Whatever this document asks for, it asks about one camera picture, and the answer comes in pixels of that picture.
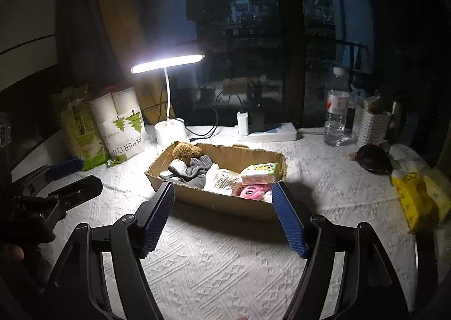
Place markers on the open cardboard box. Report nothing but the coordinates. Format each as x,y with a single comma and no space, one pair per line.
235,159

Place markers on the white desk lamp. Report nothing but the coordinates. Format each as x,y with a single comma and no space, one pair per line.
169,130

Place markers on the black round object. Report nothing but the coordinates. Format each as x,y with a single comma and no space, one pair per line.
374,159

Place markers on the green paper cup package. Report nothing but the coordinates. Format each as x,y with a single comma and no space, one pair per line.
81,133

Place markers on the white flat box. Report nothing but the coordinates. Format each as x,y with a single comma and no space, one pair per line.
284,132

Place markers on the white perforated organizer basket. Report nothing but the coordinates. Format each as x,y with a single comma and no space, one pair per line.
371,121

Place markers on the white charger adapter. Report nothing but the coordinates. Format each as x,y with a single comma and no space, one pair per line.
242,123

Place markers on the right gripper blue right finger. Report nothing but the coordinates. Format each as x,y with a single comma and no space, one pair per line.
294,217

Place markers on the pink soft toy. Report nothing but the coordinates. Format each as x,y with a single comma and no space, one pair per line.
257,192

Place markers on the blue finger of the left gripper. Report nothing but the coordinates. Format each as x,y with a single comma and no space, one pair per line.
65,167
77,193

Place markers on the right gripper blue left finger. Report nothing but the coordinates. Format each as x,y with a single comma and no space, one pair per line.
151,218

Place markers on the tissue pack with cartoon print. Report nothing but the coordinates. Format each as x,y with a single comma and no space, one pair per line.
263,173

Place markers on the grey knit gloves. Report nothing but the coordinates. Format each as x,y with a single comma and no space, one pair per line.
196,173

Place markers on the clear plastic bag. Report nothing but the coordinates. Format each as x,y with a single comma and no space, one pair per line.
230,183

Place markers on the brown plush toy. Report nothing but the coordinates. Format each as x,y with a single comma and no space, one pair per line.
186,151

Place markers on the white soft cloth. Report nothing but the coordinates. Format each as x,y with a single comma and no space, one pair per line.
213,175

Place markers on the clear plastic water bottle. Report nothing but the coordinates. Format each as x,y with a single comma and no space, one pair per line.
337,104

